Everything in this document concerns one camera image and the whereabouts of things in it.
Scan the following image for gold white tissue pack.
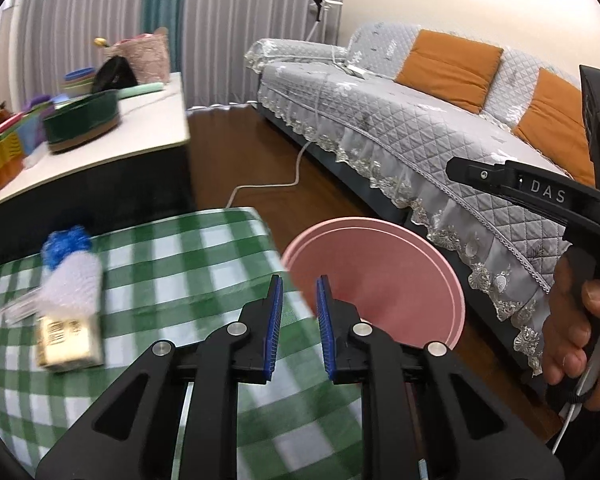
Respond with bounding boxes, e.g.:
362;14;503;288
35;315;104;373

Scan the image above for blue plastic shoe cover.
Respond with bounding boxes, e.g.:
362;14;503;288
41;226;92;271

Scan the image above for person's right hand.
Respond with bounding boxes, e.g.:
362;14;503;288
542;256;600;412

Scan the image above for orange cushion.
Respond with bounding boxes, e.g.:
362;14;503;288
394;29;504;114
514;68;595;186

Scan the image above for pink plastic bin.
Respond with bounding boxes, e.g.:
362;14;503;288
282;217;465;348

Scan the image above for grey quilted sofa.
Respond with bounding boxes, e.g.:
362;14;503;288
245;22;567;374

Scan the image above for green white checkered tablecloth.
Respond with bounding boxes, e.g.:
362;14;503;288
0;208;362;479

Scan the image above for white floor lamp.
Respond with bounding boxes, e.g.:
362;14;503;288
304;0;343;42

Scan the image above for white top coffee table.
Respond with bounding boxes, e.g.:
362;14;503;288
0;73;196;264

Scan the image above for colourful storage box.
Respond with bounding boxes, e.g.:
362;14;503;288
0;96;55;189

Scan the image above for dark green round basin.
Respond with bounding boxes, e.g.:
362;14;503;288
43;90;120;154

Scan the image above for stacked coloured bowls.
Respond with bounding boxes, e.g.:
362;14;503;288
62;66;96;99

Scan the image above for pink woven basket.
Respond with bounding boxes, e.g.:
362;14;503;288
104;27;171;84

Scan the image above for teal curtain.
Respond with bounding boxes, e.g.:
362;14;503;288
142;0;185;72

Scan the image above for grey striped curtain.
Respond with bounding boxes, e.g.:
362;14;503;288
0;0;340;110

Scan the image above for white power cable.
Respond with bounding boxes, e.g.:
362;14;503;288
224;44;366;212

